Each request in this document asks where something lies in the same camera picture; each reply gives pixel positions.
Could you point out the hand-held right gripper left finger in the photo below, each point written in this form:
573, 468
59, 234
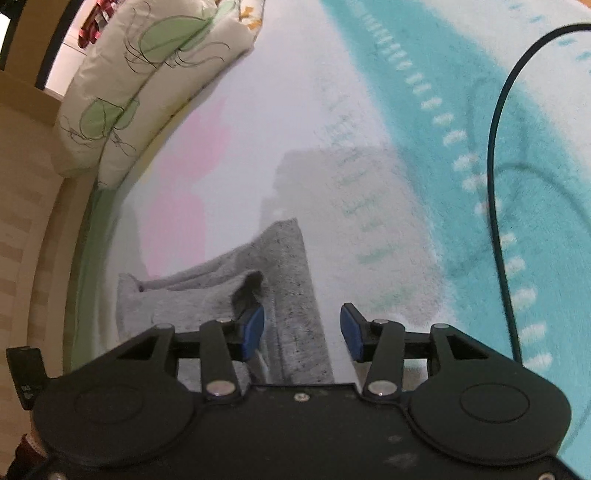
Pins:
253, 330

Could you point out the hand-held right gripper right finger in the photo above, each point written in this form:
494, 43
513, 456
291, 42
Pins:
349, 332

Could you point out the grey pants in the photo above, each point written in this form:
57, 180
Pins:
295, 295

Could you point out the light blue striped blanket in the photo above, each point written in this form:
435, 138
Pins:
415, 138

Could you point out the white floral quilt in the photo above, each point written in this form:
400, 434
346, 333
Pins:
138, 78

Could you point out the shelf clutter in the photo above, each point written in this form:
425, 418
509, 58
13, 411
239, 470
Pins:
92, 23

